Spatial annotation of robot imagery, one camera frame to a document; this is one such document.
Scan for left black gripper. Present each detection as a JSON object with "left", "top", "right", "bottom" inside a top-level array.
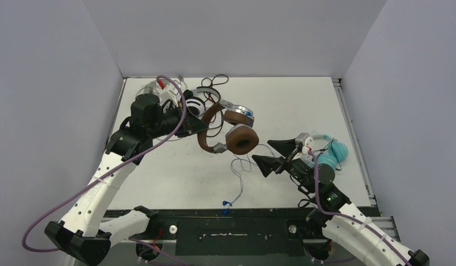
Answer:
[{"left": 147, "top": 100, "right": 209, "bottom": 139}]

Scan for black earbuds cable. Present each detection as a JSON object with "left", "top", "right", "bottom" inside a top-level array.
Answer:
[{"left": 308, "top": 139, "right": 343, "bottom": 171}]

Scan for teal cat-ear headphones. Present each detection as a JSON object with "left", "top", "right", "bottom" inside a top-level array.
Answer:
[{"left": 312, "top": 130, "right": 348, "bottom": 171}]

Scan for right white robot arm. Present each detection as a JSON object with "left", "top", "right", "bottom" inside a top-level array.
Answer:
[{"left": 252, "top": 137, "right": 430, "bottom": 265}]

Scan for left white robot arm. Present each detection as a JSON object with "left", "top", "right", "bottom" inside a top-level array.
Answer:
[{"left": 44, "top": 94, "right": 208, "bottom": 265}]

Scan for black and white headphones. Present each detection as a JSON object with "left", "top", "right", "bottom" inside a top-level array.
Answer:
[{"left": 186, "top": 74, "right": 229, "bottom": 118}]

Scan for grey white headphones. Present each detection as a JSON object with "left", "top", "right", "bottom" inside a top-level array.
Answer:
[{"left": 132, "top": 76, "right": 188, "bottom": 109}]

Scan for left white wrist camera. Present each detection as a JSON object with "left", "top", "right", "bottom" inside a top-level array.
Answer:
[{"left": 155, "top": 79, "right": 187, "bottom": 107}]

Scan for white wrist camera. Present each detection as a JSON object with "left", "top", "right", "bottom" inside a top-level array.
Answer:
[
  {"left": 155, "top": 79, "right": 187, "bottom": 107},
  {"left": 295, "top": 132, "right": 314, "bottom": 154}
]

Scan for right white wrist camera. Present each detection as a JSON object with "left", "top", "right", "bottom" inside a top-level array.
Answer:
[{"left": 295, "top": 132, "right": 314, "bottom": 154}]

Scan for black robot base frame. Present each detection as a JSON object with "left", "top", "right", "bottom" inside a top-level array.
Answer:
[{"left": 103, "top": 207, "right": 399, "bottom": 258}]

